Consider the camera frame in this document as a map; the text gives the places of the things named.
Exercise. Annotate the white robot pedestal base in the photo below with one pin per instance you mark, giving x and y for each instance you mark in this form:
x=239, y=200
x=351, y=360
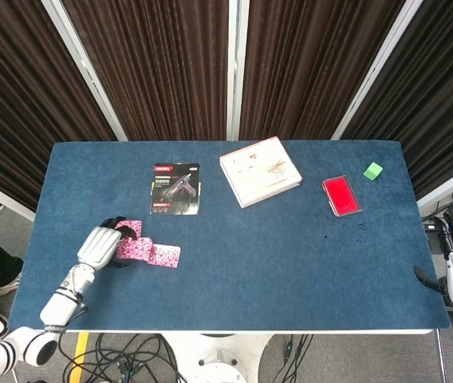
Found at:
x=218, y=357

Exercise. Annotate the blue table cloth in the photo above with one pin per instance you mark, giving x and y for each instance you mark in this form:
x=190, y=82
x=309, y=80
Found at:
x=250, y=271

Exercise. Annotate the green block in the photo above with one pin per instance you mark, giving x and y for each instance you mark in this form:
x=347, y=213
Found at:
x=372, y=171

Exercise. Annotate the red ink pad clear case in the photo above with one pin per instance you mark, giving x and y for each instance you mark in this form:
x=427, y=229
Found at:
x=341, y=196

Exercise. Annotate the white partition bottom rail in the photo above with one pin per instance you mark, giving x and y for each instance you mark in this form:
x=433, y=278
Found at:
x=450, y=183
x=3, y=199

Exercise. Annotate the white partition frame post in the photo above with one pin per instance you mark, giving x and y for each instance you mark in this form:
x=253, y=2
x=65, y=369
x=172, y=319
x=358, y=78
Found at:
x=374, y=76
x=87, y=76
x=237, y=68

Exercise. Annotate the black glue gun box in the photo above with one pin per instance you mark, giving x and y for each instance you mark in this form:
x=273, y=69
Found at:
x=174, y=189

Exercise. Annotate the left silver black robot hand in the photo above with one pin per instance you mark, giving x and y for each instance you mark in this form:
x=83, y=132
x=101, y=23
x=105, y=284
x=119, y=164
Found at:
x=99, y=247

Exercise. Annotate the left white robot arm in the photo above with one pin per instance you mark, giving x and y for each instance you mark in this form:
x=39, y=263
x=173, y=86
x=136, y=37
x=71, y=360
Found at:
x=57, y=309

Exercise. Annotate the white flat cardboard box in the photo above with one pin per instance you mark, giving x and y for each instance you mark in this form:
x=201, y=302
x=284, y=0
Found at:
x=256, y=175

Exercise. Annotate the yellow floor tape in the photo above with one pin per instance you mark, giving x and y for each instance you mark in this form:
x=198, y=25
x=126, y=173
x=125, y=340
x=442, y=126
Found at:
x=79, y=357

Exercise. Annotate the dark brown pleated curtain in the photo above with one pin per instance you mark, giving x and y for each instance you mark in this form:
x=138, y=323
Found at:
x=442, y=99
x=15, y=99
x=162, y=68
x=310, y=64

